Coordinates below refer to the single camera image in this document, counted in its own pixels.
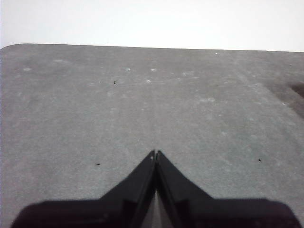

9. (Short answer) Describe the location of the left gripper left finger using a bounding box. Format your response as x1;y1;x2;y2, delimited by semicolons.
10;149;156;228

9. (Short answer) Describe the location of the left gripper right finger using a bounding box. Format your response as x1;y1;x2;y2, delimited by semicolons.
154;150;298;228

